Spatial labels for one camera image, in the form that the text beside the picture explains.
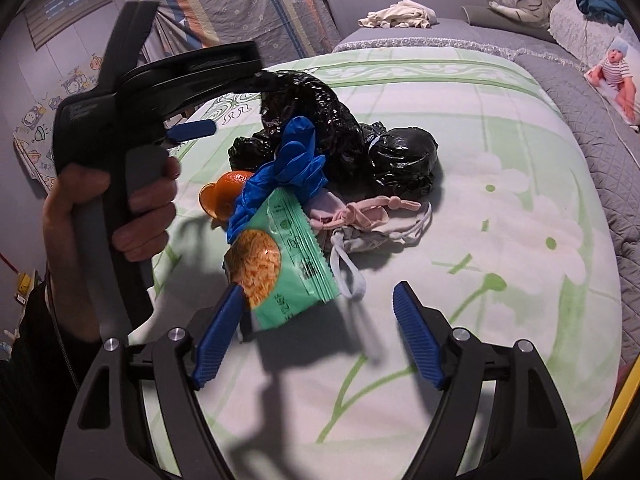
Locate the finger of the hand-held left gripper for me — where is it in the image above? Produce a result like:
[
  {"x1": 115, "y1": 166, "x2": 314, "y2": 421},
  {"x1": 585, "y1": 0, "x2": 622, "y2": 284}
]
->
[
  {"x1": 164, "y1": 118, "x2": 219, "y2": 144},
  {"x1": 119, "y1": 41, "x2": 266, "y2": 112}
]

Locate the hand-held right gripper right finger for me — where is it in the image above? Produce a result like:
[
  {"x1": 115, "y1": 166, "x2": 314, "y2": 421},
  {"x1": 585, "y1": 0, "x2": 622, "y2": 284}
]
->
[{"x1": 392, "y1": 281, "x2": 583, "y2": 480}]

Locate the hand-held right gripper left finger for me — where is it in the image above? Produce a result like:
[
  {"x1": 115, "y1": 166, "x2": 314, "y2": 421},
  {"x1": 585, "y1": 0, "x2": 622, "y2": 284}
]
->
[{"x1": 54, "y1": 282, "x2": 248, "y2": 480}]

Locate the green snack packet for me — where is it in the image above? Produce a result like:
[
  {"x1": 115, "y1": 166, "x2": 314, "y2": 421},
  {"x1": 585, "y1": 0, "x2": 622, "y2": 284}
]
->
[{"x1": 222, "y1": 187, "x2": 346, "y2": 332}]

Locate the yellow rimmed trash bin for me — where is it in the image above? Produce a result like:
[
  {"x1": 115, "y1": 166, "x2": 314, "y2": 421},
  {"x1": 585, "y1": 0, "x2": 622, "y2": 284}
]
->
[{"x1": 582, "y1": 370, "x2": 640, "y2": 480}]

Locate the person's left forearm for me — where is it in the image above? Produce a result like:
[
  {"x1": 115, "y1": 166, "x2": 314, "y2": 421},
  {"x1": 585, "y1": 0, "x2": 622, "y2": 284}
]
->
[{"x1": 0, "y1": 260, "x2": 108, "y2": 480}]

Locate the person's left hand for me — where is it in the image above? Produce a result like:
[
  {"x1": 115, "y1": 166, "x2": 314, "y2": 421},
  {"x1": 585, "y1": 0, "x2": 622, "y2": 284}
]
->
[{"x1": 41, "y1": 156, "x2": 181, "y2": 343}]

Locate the orange peel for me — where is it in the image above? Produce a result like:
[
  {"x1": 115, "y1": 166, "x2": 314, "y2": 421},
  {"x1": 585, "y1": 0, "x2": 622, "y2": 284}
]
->
[{"x1": 199, "y1": 171, "x2": 256, "y2": 223}]

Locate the striped sheet covered rack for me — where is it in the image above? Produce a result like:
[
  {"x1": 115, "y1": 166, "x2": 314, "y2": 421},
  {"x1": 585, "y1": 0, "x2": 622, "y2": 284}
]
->
[{"x1": 142, "y1": 0, "x2": 343, "y2": 61}]

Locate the grey window blind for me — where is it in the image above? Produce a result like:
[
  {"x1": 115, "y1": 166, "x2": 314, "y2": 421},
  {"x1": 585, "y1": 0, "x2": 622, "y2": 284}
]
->
[{"x1": 22, "y1": 0, "x2": 113, "y2": 51}]

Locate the green floral blanket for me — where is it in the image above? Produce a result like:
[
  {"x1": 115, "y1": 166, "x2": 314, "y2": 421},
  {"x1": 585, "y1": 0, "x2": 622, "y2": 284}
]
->
[{"x1": 135, "y1": 45, "x2": 623, "y2": 480}]

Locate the blue rubber glove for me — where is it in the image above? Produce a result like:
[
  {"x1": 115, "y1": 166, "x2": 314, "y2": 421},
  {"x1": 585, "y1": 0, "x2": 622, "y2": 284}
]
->
[{"x1": 226, "y1": 116, "x2": 328, "y2": 246}]

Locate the white face mask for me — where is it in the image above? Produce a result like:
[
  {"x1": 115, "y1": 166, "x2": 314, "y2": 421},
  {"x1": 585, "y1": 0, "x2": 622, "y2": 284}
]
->
[{"x1": 327, "y1": 202, "x2": 433, "y2": 301}]

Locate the pink face mask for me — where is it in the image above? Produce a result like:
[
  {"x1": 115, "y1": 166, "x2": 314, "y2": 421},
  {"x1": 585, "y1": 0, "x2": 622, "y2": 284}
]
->
[{"x1": 307, "y1": 195, "x2": 423, "y2": 231}]

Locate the knotted black plastic bag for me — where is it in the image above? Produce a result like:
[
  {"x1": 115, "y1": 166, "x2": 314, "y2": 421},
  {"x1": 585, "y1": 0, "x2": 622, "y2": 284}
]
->
[{"x1": 369, "y1": 127, "x2": 441, "y2": 201}]

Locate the small yellow box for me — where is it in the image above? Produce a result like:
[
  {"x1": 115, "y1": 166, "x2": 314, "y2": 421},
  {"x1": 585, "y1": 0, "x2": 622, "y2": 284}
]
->
[{"x1": 14, "y1": 269, "x2": 38, "y2": 307}]

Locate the cream crumpled cloth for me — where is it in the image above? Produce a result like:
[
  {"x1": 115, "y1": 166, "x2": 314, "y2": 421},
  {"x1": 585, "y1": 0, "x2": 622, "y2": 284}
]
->
[{"x1": 357, "y1": 2, "x2": 438, "y2": 30}]

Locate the grey bolster cushion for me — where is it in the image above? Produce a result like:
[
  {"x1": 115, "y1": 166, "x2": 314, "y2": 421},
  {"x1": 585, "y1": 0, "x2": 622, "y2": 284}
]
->
[{"x1": 461, "y1": 5, "x2": 558, "y2": 43}]

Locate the baby print pillow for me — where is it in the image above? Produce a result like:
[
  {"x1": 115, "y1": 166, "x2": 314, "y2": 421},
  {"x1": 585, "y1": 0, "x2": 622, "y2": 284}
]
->
[{"x1": 585, "y1": 35, "x2": 640, "y2": 128}]

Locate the cartoon print wall mat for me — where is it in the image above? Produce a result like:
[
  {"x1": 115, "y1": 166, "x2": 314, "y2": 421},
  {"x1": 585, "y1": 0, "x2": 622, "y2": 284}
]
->
[{"x1": 12, "y1": 50, "x2": 108, "y2": 196}]

